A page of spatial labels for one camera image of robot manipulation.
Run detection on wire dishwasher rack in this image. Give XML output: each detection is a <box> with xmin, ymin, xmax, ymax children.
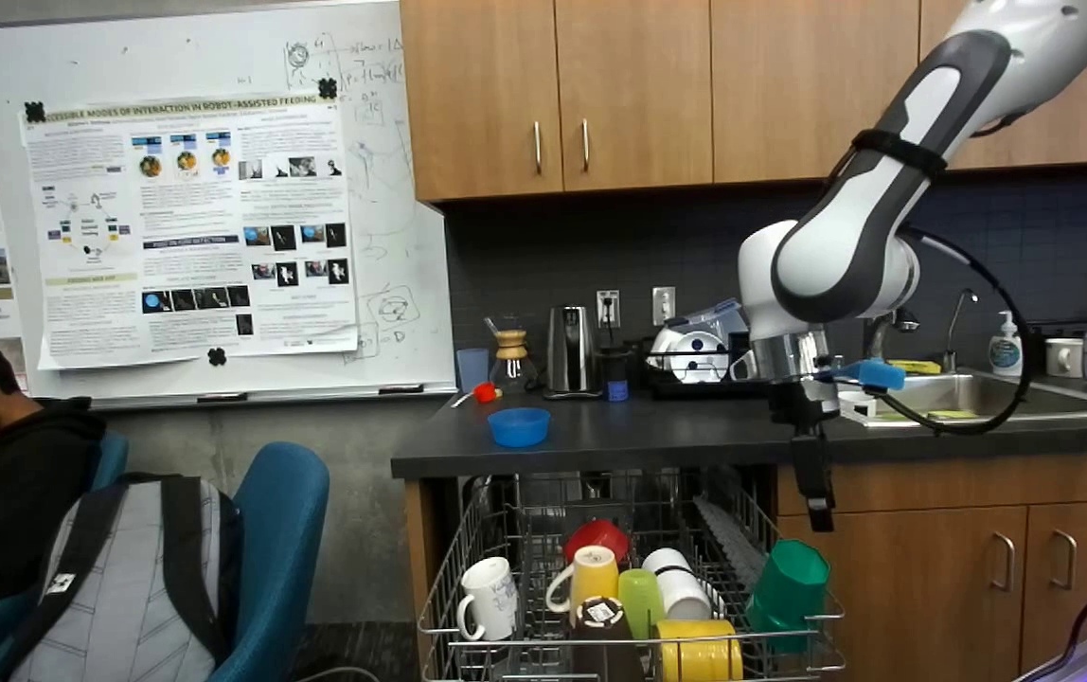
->
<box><xmin>416</xmin><ymin>469</ymin><xmax>846</xmax><ymax>682</ymax></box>

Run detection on research poster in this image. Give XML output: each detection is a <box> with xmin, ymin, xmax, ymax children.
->
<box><xmin>27</xmin><ymin>105</ymin><xmax>355</xmax><ymax>373</ymax></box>

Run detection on red cup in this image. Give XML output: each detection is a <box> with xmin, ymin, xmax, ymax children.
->
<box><xmin>560</xmin><ymin>520</ymin><xmax>633</xmax><ymax>564</ymax></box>

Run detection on glass coffee carafe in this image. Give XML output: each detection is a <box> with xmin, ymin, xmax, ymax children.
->
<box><xmin>493</xmin><ymin>326</ymin><xmax>538</xmax><ymax>400</ymax></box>

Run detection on wooden cabinets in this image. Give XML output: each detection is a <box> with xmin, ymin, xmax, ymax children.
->
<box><xmin>772</xmin><ymin>455</ymin><xmax>1087</xmax><ymax>682</ymax></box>
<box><xmin>397</xmin><ymin>0</ymin><xmax>1087</xmax><ymax>205</ymax></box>

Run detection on upper wooden cabinets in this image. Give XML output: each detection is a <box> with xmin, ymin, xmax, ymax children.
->
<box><xmin>397</xmin><ymin>0</ymin><xmax>1087</xmax><ymax>205</ymax></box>

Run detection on lower wooden cabinets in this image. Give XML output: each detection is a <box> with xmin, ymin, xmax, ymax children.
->
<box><xmin>772</xmin><ymin>455</ymin><xmax>1087</xmax><ymax>682</ymax></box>

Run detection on small red object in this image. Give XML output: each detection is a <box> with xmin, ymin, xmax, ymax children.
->
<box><xmin>452</xmin><ymin>381</ymin><xmax>499</xmax><ymax>408</ymax></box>

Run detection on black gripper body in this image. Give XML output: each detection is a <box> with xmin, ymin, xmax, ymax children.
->
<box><xmin>769</xmin><ymin>384</ymin><xmax>836</xmax><ymax>535</ymax></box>

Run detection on stainless steel sink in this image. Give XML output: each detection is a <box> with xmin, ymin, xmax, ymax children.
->
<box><xmin>836</xmin><ymin>376</ymin><xmax>1087</xmax><ymax>430</ymax></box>

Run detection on black dish drying rack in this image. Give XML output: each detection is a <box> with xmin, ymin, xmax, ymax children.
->
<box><xmin>643</xmin><ymin>298</ymin><xmax>766</xmax><ymax>400</ymax></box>

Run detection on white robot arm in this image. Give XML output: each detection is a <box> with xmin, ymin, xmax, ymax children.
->
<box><xmin>738</xmin><ymin>0</ymin><xmax>1087</xmax><ymax>531</ymax></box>

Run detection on whiteboard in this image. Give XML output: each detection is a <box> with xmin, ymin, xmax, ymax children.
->
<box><xmin>0</xmin><ymin>0</ymin><xmax>455</xmax><ymax>408</ymax></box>

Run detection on blue bowl on counter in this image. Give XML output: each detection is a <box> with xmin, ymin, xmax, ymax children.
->
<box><xmin>490</xmin><ymin>408</ymin><xmax>555</xmax><ymax>453</ymax></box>

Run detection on white mug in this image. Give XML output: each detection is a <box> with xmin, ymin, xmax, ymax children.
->
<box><xmin>455</xmin><ymin>559</ymin><xmax>518</xmax><ymax>642</ymax></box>

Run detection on soap dispenser bottle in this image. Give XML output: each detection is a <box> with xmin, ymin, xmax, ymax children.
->
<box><xmin>989</xmin><ymin>312</ymin><xmax>1028</xmax><ymax>381</ymax></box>

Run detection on yellow mug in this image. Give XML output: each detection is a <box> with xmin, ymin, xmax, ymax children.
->
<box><xmin>546</xmin><ymin>545</ymin><xmax>619</xmax><ymax>614</ymax></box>

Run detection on green plastic cup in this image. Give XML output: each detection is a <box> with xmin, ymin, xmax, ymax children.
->
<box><xmin>747</xmin><ymin>538</ymin><xmax>835</xmax><ymax>651</ymax></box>

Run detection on blue chair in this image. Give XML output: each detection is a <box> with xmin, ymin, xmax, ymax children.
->
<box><xmin>0</xmin><ymin>442</ymin><xmax>329</xmax><ymax>682</ymax></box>

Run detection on light green cup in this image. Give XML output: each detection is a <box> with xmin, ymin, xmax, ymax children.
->
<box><xmin>619</xmin><ymin>568</ymin><xmax>663</xmax><ymax>636</ymax></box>

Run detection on white cup lying sideways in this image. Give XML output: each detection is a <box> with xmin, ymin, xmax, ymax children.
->
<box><xmin>643</xmin><ymin>545</ymin><xmax>714</xmax><ymax>623</ymax></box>

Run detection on grey backpack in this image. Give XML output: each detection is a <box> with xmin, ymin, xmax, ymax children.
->
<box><xmin>0</xmin><ymin>478</ymin><xmax>237</xmax><ymax>682</ymax></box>

